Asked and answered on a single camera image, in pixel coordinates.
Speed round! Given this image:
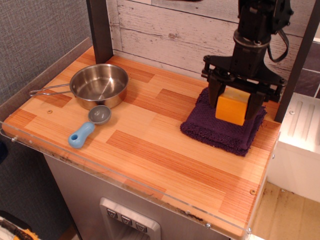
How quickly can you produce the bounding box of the grey metal side rail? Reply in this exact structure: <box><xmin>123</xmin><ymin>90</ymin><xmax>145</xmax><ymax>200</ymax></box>
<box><xmin>0</xmin><ymin>37</ymin><xmax>91</xmax><ymax>116</ymax></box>

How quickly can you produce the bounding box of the white ridged box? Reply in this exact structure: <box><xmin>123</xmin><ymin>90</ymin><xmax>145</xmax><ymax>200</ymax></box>
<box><xmin>267</xmin><ymin>93</ymin><xmax>320</xmax><ymax>202</ymax></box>

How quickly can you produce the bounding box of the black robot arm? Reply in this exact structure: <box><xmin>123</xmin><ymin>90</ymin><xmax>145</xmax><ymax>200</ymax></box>
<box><xmin>201</xmin><ymin>0</ymin><xmax>294</xmax><ymax>126</ymax></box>

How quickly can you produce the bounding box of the folded purple cloth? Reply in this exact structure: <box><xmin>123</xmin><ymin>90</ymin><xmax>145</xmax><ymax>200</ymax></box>
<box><xmin>180</xmin><ymin>87</ymin><xmax>267</xmax><ymax>157</ymax></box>

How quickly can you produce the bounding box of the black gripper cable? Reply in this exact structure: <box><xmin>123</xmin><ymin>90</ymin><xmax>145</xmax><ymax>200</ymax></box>
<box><xmin>266</xmin><ymin>27</ymin><xmax>290</xmax><ymax>63</ymax></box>

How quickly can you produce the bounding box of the yellow cheese wedge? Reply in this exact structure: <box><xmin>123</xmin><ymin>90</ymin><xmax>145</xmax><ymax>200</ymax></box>
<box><xmin>215</xmin><ymin>87</ymin><xmax>250</xmax><ymax>126</ymax></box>

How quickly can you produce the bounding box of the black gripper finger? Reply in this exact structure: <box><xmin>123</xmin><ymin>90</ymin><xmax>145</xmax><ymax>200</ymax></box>
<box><xmin>208</xmin><ymin>78</ymin><xmax>226</xmax><ymax>108</ymax></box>
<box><xmin>245</xmin><ymin>92</ymin><xmax>265</xmax><ymax>120</ymax></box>

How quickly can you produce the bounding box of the silver toy dispenser panel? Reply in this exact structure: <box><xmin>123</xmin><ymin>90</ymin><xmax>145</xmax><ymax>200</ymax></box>
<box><xmin>99</xmin><ymin>197</ymin><xmax>162</xmax><ymax>240</ymax></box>

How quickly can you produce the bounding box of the dark vertical post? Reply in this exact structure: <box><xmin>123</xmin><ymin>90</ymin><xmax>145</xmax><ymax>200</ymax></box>
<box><xmin>86</xmin><ymin>0</ymin><xmax>114</xmax><ymax>64</ymax></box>
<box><xmin>274</xmin><ymin>0</ymin><xmax>320</xmax><ymax>123</ymax></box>

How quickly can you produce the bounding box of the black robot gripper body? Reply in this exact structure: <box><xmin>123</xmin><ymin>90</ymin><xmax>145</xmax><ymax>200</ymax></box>
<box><xmin>201</xmin><ymin>32</ymin><xmax>287</xmax><ymax>102</ymax></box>

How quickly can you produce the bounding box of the dark left vertical post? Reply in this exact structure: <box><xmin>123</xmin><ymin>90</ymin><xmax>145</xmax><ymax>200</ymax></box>
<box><xmin>86</xmin><ymin>0</ymin><xmax>114</xmax><ymax>64</ymax></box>

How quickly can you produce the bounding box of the blue grey measuring scoop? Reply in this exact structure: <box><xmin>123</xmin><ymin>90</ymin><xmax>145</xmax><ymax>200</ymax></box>
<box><xmin>68</xmin><ymin>105</ymin><xmax>112</xmax><ymax>149</ymax></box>

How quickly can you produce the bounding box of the small steel saucepan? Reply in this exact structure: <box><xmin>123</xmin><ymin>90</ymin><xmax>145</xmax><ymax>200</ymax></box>
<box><xmin>29</xmin><ymin>63</ymin><xmax>129</xmax><ymax>110</ymax></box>

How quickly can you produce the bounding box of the dark right vertical post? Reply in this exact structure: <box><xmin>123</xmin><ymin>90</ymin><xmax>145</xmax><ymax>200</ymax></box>
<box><xmin>274</xmin><ymin>0</ymin><xmax>320</xmax><ymax>123</ymax></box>

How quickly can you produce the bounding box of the clear acrylic edge guard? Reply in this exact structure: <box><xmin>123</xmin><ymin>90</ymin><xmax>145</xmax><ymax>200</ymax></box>
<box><xmin>2</xmin><ymin>117</ymin><xmax>258</xmax><ymax>239</ymax></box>

